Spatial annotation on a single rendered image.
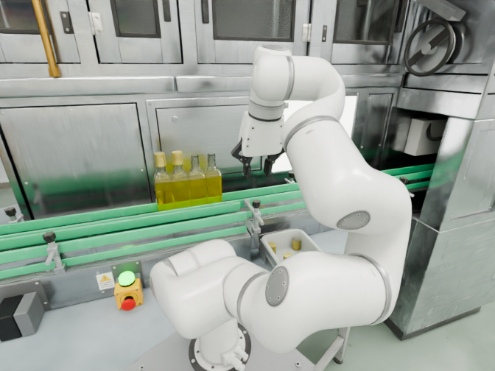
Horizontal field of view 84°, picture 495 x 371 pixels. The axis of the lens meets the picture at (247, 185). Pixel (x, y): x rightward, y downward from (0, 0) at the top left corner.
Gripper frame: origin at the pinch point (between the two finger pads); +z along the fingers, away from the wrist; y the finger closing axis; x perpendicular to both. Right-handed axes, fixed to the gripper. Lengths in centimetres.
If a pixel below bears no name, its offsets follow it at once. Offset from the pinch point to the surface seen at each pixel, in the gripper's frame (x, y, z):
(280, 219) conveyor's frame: -14.9, -19.5, 37.7
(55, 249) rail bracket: -7, 53, 25
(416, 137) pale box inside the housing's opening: -37, -101, 19
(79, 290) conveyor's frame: -3, 51, 40
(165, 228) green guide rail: -9.6, 24.4, 26.3
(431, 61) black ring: -39, -89, -16
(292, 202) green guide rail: -18.5, -25.7, 32.9
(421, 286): 12, -90, 74
